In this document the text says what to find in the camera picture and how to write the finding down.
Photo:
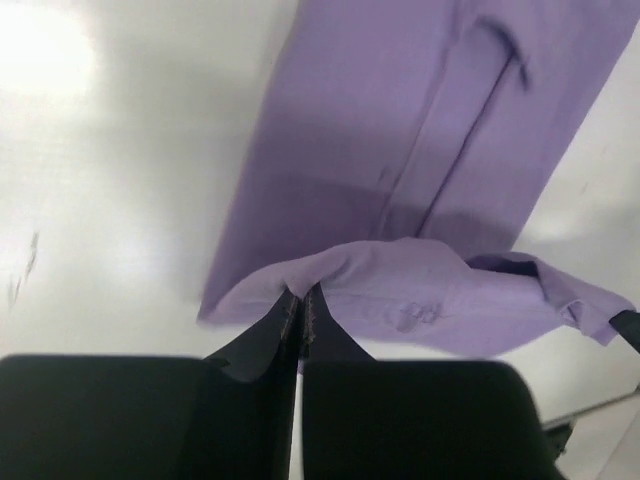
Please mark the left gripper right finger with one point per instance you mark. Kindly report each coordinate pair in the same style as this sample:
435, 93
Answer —
437, 419

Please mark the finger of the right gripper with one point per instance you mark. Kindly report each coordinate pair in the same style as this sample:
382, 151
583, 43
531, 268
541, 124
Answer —
627, 325

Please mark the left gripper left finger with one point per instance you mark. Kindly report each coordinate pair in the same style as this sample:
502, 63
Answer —
225, 416

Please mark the purple t shirt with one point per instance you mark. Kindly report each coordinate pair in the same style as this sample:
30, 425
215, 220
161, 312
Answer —
400, 149

